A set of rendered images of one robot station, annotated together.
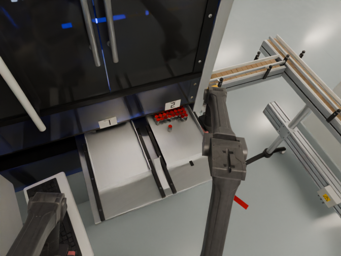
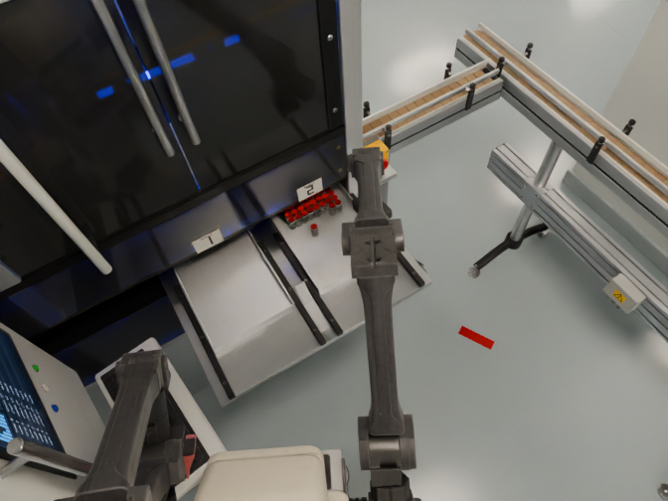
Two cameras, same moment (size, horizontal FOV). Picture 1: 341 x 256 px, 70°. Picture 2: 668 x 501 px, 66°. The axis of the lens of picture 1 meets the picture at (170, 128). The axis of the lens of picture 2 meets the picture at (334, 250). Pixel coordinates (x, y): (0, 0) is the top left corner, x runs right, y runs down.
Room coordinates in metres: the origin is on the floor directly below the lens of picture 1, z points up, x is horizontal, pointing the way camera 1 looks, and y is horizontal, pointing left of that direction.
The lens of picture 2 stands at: (-0.17, -0.10, 2.24)
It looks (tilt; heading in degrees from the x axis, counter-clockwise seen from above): 58 degrees down; 3
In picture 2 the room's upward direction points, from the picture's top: 6 degrees counter-clockwise
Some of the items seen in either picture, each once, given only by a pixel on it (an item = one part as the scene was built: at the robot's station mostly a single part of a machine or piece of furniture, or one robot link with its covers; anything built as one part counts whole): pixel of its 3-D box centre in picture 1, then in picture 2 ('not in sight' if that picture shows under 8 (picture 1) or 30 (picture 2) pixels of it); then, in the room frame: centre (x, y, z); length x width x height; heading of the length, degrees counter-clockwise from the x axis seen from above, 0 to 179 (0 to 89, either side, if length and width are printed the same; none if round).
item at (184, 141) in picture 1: (177, 131); (327, 232); (0.72, -0.04, 0.90); 0.34 x 0.26 x 0.04; 29
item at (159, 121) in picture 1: (171, 118); (313, 212); (0.80, 0.00, 0.90); 0.18 x 0.02 x 0.05; 119
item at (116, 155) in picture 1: (115, 150); (231, 283); (0.56, 0.26, 0.90); 0.34 x 0.26 x 0.04; 29
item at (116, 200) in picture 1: (151, 154); (292, 278); (0.58, 0.08, 0.87); 0.70 x 0.48 x 0.02; 119
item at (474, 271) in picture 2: (265, 155); (511, 245); (1.13, -0.90, 0.07); 0.50 x 0.08 x 0.14; 119
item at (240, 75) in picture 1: (237, 73); (417, 110); (1.21, -0.38, 0.92); 0.69 x 0.16 x 0.16; 119
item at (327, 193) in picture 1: (329, 196); (623, 293); (0.64, -1.10, 0.50); 0.12 x 0.05 x 0.09; 29
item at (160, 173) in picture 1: (161, 172); (312, 305); (0.46, 0.01, 0.91); 0.14 x 0.03 x 0.06; 29
